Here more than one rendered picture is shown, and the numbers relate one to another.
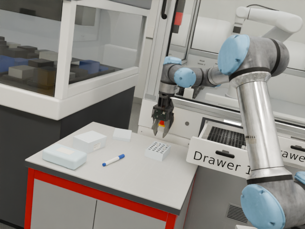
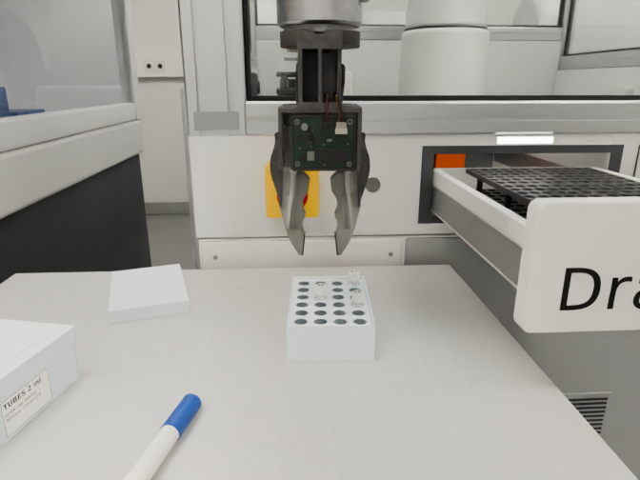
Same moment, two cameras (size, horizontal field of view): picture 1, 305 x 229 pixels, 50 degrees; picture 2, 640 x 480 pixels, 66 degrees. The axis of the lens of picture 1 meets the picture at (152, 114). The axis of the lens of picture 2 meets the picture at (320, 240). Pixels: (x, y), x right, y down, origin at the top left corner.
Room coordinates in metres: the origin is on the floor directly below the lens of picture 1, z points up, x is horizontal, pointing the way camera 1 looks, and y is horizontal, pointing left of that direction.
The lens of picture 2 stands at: (0.95, 0.09, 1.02)
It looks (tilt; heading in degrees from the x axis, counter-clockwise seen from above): 18 degrees down; 343
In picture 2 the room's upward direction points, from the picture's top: straight up
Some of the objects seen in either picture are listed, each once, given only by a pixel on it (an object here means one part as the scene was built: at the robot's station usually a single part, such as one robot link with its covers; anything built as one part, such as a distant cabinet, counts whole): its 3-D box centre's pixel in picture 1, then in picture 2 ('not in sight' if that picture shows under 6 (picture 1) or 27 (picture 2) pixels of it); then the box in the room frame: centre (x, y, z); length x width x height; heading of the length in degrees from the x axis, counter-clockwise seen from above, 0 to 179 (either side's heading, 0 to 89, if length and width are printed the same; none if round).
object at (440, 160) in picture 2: not in sight; (437, 157); (1.91, -0.47, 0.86); 0.11 x 0.04 x 0.06; 76
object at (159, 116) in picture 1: (163, 106); (320, 103); (1.40, -0.04, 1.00); 0.09 x 0.08 x 0.12; 163
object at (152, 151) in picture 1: (158, 150); (329, 314); (1.40, -0.06, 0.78); 0.12 x 0.08 x 0.04; 163
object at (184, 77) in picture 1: (185, 76); not in sight; (1.32, -0.10, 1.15); 0.11 x 0.11 x 0.08; 26
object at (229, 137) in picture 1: (227, 143); (566, 209); (1.42, -0.36, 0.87); 0.22 x 0.18 x 0.06; 166
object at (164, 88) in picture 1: (168, 88); (323, 7); (1.40, -0.05, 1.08); 0.08 x 0.08 x 0.05
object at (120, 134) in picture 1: (122, 134); (148, 290); (1.55, 0.13, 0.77); 0.13 x 0.09 x 0.02; 3
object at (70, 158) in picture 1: (65, 156); not in sight; (1.17, 0.31, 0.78); 0.15 x 0.10 x 0.04; 73
